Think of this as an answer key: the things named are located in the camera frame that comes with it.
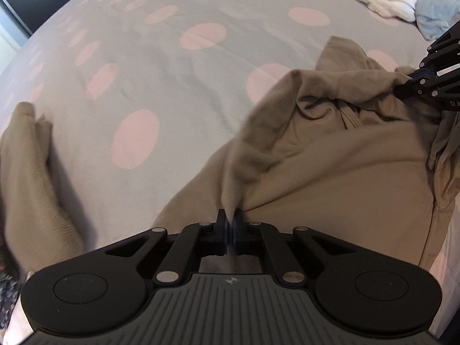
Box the folded beige knit garment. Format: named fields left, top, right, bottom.
left=0, top=101, right=85, bottom=274

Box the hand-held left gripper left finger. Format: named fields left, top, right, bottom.
left=107, top=208, right=229, bottom=289

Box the grey bedspread with pink dots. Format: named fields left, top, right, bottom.
left=0, top=0, right=460, bottom=345

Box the light blue cloth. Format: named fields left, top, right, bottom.
left=415, top=0, right=460, bottom=42

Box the dark patterned cloth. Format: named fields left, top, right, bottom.
left=0, top=237, right=26, bottom=331

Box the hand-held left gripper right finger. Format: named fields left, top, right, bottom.
left=232, top=208, right=356, bottom=289

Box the beige sweatshirt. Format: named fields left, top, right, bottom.
left=153, top=36, right=460, bottom=277

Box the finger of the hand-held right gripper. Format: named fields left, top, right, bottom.
left=418, top=22, right=460, bottom=77
left=393, top=74, right=460, bottom=106

